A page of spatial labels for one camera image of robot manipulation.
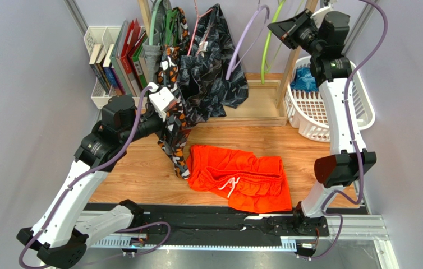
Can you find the blue book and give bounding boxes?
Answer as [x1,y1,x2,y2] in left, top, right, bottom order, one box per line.
[102,44,121,91]

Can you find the green folder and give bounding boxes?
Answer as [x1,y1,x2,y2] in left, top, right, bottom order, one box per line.
[132,34,149,89]

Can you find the purple hanger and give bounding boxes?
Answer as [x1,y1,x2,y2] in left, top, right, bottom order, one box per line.
[226,1,270,80]

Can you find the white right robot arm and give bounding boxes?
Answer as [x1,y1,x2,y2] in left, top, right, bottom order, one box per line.
[268,7,376,235]

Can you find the grey shorts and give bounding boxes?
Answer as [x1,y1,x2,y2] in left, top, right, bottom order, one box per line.
[142,41,177,113]

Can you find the white laundry basket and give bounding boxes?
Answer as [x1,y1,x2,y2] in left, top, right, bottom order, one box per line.
[284,72,376,142]

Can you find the dark green hanger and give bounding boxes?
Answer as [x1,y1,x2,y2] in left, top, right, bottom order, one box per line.
[164,8,178,47]

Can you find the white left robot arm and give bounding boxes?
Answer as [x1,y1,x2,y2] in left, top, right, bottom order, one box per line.
[17,93,180,268]

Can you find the blue patterned garment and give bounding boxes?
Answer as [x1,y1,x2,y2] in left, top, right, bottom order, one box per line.
[290,67,319,92]

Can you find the lime green hanger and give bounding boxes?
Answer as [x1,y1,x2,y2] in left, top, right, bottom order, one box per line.
[260,1,305,85]

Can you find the red folder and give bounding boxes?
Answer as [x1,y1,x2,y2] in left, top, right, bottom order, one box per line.
[119,19,141,97]

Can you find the pink hanger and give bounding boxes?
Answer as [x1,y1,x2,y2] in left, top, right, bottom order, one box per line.
[187,0,212,56]

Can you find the grey-green folder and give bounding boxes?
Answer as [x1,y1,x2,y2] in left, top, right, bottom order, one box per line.
[111,20,133,96]

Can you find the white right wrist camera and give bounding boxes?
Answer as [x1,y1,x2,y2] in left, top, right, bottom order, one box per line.
[311,0,338,25]

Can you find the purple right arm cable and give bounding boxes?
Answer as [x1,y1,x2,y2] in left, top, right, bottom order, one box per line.
[296,0,389,261]

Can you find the orange camouflage shorts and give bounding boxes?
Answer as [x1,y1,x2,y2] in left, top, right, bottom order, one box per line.
[162,7,190,180]

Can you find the dark navy book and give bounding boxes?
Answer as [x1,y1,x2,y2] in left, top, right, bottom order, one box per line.
[89,44,110,94]

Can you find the dark leaf-pattern shorts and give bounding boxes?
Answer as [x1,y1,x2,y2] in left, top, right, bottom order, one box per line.
[178,3,249,127]

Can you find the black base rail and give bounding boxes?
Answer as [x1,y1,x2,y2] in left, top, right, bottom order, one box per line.
[84,202,369,248]

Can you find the wooden clothes rack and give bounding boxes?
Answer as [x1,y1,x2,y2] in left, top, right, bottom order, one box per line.
[137,0,319,128]

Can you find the white file organizer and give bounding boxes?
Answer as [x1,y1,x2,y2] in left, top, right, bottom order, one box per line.
[84,26,146,109]

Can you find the pale green hanger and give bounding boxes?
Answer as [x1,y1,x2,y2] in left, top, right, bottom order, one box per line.
[148,0,162,46]

